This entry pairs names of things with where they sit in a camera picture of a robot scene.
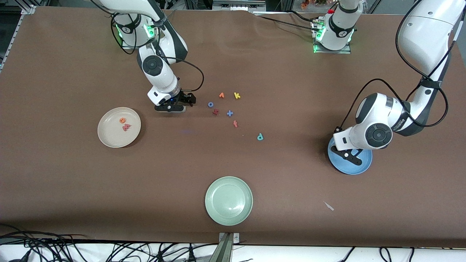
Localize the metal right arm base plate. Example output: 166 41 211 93
121 15 162 49

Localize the grey equipment box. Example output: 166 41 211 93
212 0 267 11

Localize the black base cable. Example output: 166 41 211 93
286 10 321 23
255 15 319 31

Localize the brown table cover sheet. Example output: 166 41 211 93
0 7 466 248

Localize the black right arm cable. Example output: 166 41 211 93
110 13 204 92

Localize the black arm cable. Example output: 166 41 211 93
110 13 204 92
335 0 449 133

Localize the black floor cable bundle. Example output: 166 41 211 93
0 226 219 262

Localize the beige brown plate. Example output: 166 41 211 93
97 107 142 148

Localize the metal table edge bracket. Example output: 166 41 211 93
209 232 240 262

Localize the blue plate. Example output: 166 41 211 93
327 138 373 175

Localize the green plate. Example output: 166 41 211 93
205 176 253 226

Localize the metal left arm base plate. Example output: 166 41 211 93
312 20 352 54

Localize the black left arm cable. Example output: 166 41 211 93
335 0 449 133

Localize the aluminium frame profile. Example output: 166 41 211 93
0 5 37 71

